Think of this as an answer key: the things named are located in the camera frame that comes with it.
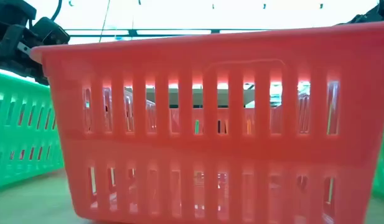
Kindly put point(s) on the red plastic slotted basket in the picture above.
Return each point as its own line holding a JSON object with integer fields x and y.
{"x": 210, "y": 149}

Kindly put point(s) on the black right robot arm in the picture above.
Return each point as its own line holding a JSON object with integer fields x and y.
{"x": 380, "y": 12}

